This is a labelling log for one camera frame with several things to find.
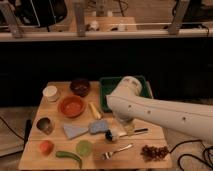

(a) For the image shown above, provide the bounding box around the blue sponge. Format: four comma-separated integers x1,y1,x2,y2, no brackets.
89,120,109,134

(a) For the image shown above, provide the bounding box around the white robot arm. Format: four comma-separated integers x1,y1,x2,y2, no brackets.
106,76,213,144

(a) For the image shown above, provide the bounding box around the red bowl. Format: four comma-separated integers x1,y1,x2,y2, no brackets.
58,95,86,118

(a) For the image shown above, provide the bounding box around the dark maroon bowl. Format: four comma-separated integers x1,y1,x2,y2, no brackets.
70,78,90,97

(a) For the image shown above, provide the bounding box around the black white dish brush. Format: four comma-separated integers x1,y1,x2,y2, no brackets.
105,128,148,142

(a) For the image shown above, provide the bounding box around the brown grape bunch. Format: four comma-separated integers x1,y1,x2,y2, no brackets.
141,145,169,162

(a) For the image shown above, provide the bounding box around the silver fork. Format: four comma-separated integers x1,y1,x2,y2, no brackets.
102,143,134,160

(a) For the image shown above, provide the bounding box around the green plastic tray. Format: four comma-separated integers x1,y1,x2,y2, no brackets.
99,75,153,113

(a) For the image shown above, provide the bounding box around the blue cloth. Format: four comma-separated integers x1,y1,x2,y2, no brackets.
63,124,88,139

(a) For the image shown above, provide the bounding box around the green pepper toy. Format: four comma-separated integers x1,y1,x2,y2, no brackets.
55,151,83,169

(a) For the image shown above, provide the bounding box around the metal cup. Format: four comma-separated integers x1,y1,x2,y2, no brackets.
36,117,54,135

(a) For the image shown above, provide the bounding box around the orange tomato toy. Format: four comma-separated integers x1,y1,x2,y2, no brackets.
39,140,54,156

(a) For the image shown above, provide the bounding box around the white cup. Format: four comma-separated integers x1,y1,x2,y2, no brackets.
42,85,59,102

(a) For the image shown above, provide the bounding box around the black bag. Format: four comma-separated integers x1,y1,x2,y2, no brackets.
10,0,67,27

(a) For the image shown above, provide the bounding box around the black cable on floor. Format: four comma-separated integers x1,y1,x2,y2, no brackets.
169,139,213,171

